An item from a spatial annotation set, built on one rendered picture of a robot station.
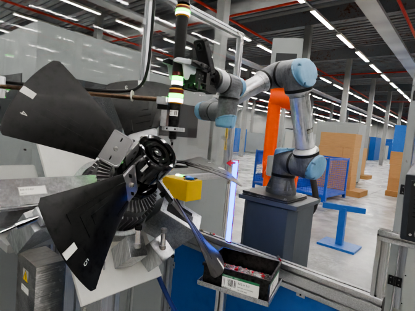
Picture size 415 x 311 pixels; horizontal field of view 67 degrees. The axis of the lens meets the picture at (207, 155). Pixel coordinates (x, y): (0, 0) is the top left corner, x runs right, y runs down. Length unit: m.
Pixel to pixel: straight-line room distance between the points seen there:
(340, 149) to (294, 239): 7.43
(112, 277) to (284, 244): 0.83
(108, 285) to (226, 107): 0.67
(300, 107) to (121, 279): 0.95
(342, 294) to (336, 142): 7.92
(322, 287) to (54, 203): 0.84
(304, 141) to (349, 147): 7.38
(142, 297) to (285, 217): 1.04
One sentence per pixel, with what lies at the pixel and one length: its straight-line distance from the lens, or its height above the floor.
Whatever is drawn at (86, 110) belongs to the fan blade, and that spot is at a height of 1.32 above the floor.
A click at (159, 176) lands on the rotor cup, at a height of 1.16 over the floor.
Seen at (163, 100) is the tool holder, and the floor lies 1.37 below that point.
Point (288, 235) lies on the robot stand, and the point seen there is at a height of 0.86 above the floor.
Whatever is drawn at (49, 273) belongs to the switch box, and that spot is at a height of 0.81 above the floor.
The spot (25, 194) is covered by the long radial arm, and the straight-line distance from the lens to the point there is 0.83.
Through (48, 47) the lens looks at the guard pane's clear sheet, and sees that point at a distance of 1.55.
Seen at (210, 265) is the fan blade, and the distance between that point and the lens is 0.79.
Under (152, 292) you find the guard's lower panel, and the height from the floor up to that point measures 0.27.
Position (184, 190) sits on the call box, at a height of 1.03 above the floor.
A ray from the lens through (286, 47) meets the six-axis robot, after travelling 4.98.
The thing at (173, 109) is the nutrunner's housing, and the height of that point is 1.35.
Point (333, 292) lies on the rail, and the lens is 1.13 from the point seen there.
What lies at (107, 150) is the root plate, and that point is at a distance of 0.87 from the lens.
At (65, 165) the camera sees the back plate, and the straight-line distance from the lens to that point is 1.06.
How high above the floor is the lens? 1.29
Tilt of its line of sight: 4 degrees down
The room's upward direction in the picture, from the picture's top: 5 degrees clockwise
